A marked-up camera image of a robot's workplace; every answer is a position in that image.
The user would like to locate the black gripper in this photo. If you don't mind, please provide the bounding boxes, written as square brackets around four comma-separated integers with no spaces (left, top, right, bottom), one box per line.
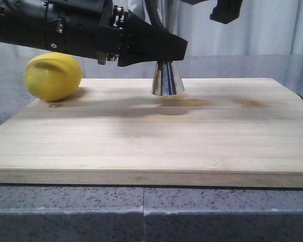
[0,1,128,65]

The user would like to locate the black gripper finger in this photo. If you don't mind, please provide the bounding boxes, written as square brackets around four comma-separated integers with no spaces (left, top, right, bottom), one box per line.
[118,11,187,67]
[210,0,243,24]

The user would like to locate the steel double jigger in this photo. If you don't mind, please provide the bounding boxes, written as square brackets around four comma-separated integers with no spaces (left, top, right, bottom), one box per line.
[151,61,185,96]

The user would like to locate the grey curtain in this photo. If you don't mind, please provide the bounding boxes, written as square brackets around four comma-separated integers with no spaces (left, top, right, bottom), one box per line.
[0,0,303,58]

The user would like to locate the yellow lemon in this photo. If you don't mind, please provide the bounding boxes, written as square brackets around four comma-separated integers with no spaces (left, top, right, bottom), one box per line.
[24,52,82,101]

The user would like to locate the light wooden cutting board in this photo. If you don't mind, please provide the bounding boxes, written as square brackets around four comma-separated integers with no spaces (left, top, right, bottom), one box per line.
[0,78,303,188]

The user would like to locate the black cable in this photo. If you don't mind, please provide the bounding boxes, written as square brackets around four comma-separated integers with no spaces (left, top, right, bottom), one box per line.
[143,0,165,28]

